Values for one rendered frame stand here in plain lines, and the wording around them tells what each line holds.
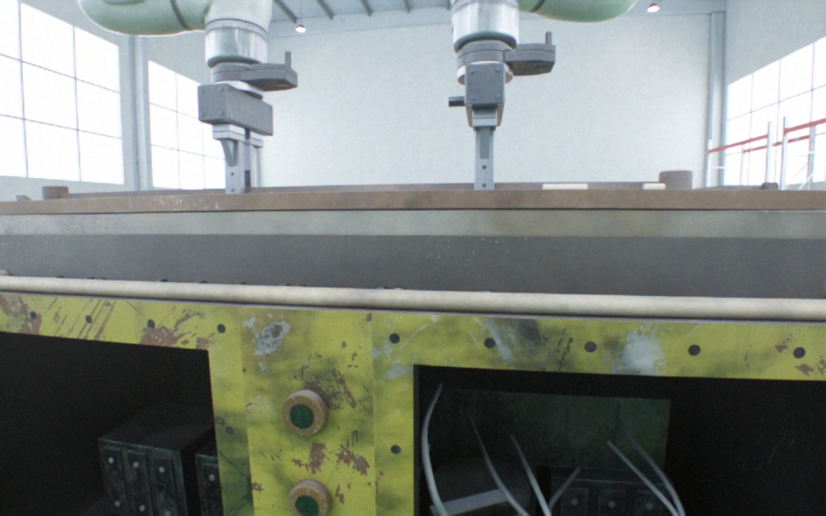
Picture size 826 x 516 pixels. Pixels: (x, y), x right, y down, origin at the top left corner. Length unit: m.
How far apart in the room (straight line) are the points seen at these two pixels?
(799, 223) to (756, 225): 0.05
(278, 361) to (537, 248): 0.33
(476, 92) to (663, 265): 0.30
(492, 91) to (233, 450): 0.54
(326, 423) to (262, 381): 0.09
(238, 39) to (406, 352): 0.49
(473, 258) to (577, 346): 0.15
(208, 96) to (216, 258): 0.22
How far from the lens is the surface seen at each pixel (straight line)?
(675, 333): 0.47
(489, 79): 0.53
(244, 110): 0.67
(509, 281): 0.50
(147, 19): 0.78
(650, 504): 0.88
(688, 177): 0.61
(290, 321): 0.48
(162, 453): 0.99
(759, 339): 0.51
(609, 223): 0.51
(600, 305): 0.45
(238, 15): 0.70
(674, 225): 0.54
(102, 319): 0.65
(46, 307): 0.72
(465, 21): 0.59
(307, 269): 0.54
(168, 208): 0.65
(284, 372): 0.51
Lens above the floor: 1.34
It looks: 6 degrees down
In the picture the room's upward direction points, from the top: straight up
